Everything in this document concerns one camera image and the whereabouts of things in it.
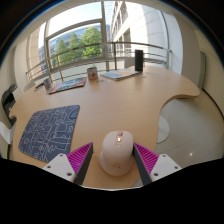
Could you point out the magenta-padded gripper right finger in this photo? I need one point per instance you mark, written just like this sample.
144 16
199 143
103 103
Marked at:
162 165

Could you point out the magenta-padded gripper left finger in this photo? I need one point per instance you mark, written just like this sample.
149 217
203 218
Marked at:
61 165

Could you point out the beige computer mouse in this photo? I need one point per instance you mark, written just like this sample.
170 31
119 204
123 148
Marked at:
116 155

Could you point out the dark blue patterned mouse pad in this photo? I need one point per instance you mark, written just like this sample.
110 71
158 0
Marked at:
50 131

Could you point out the white chair with wooden legs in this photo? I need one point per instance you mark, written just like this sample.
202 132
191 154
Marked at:
6 133

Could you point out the red and blue magazine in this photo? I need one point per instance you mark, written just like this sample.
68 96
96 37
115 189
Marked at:
68 84

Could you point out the printed mug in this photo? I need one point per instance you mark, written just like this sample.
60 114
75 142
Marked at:
48 85
92 73

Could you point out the black upright box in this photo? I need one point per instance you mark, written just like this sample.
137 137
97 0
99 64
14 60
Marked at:
139 60

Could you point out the metal balcony railing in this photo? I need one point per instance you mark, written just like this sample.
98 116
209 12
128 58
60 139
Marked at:
83 45

